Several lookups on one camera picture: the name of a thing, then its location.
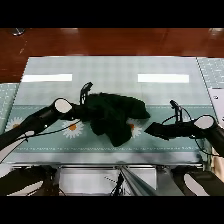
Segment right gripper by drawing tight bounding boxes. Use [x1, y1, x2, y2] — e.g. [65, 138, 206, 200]
[160, 122, 188, 140]

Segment dark green shirt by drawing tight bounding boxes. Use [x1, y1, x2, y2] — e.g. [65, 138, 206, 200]
[81, 92, 152, 148]

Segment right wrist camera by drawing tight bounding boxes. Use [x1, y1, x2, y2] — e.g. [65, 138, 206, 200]
[168, 99, 188, 122]

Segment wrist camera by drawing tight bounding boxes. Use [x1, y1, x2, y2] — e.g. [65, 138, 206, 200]
[78, 81, 95, 106]
[168, 99, 188, 122]

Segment black cable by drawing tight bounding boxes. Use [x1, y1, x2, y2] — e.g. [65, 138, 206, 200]
[25, 120, 83, 138]
[104, 172, 126, 197]
[161, 107, 214, 157]

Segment silver frame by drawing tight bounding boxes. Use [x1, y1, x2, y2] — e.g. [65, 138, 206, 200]
[6, 160, 214, 197]

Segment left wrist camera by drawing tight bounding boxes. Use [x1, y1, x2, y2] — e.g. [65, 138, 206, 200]
[78, 81, 95, 106]

